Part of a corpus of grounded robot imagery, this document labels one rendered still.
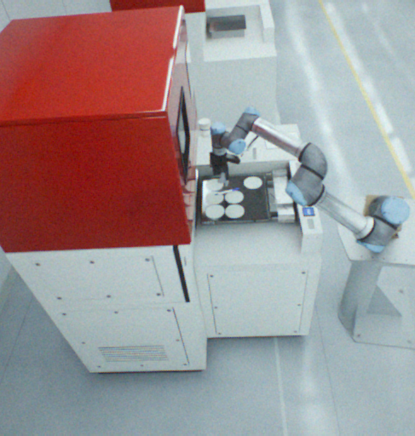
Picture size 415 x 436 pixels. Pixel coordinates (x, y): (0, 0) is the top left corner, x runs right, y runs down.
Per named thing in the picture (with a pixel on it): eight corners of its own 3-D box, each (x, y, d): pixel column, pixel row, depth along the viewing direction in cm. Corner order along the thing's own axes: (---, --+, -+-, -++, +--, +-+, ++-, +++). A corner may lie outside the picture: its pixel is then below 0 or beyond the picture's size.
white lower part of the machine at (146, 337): (93, 378, 248) (42, 308, 189) (117, 269, 305) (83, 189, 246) (208, 375, 243) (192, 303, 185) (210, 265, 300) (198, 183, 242)
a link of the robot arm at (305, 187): (403, 231, 178) (307, 164, 165) (383, 259, 179) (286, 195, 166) (387, 225, 189) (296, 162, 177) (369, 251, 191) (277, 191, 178)
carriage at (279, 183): (279, 223, 210) (279, 219, 208) (272, 177, 235) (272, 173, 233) (294, 222, 209) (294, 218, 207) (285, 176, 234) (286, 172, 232)
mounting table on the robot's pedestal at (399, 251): (416, 216, 226) (423, 199, 217) (433, 283, 196) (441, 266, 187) (332, 211, 234) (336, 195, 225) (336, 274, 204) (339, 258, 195)
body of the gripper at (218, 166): (210, 168, 212) (208, 149, 203) (225, 163, 213) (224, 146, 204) (214, 176, 207) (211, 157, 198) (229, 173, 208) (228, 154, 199)
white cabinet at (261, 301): (208, 344, 257) (193, 267, 199) (210, 231, 324) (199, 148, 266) (309, 341, 253) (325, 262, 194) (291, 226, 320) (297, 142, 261)
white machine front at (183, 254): (186, 302, 185) (172, 247, 156) (193, 183, 241) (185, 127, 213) (193, 302, 185) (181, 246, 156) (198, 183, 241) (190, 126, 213)
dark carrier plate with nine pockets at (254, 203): (201, 222, 209) (201, 221, 208) (203, 178, 233) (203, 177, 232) (268, 219, 206) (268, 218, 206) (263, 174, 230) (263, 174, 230)
